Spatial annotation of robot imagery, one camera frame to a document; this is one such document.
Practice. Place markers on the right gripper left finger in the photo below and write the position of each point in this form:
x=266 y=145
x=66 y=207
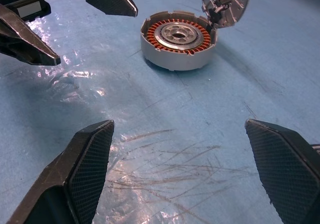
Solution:
x=75 y=179

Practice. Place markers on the silver motor end cover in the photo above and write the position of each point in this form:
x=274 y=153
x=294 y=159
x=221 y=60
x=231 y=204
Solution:
x=237 y=8

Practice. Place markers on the silver motor stator housing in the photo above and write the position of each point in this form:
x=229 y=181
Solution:
x=175 y=61

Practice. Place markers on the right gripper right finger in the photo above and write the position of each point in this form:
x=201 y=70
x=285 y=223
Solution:
x=290 y=179

